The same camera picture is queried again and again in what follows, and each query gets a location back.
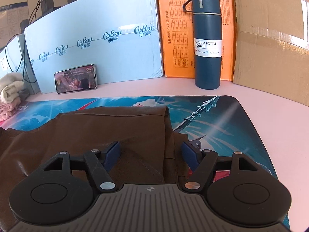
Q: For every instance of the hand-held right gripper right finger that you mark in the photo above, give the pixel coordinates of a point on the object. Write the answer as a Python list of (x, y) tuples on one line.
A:
[(190, 156)]

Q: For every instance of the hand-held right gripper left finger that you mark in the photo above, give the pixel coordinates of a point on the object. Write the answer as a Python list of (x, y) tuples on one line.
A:
[(111, 154)]

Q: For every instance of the brown garment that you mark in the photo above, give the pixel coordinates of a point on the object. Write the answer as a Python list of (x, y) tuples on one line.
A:
[(108, 125)]

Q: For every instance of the printed desk mat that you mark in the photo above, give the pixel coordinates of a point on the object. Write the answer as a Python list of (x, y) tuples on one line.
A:
[(217, 125)]

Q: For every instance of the smartphone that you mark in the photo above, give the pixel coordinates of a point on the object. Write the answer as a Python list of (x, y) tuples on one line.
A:
[(76, 78)]

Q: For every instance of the pink knitted sweater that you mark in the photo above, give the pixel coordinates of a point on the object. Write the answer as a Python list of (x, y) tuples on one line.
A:
[(7, 110)]

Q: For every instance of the cream knitted sweater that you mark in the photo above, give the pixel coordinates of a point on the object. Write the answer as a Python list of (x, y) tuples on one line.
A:
[(8, 95)]

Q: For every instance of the white folded cloth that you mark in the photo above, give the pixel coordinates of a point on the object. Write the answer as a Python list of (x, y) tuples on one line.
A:
[(9, 81)]

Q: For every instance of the orange cardboard box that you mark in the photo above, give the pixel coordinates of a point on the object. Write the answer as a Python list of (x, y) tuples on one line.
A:
[(176, 29)]

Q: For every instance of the dark blue vacuum bottle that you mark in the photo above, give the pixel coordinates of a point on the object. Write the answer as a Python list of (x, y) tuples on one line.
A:
[(207, 29)]

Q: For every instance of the small light blue cardboard box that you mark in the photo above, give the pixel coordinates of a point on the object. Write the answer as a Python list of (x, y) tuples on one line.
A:
[(14, 58)]

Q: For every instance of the large light blue cardboard box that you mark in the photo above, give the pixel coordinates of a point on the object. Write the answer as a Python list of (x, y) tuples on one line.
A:
[(96, 17)]

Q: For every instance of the brown cardboard box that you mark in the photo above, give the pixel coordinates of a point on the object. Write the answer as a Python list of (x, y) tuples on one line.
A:
[(270, 41)]

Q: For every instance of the small black power adapter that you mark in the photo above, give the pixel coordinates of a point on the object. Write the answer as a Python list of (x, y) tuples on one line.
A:
[(24, 24)]

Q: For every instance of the large black power adapter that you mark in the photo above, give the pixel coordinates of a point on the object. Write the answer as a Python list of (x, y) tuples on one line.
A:
[(48, 3)]

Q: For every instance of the wall notice board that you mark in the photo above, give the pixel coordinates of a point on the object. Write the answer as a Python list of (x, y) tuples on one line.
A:
[(13, 21)]

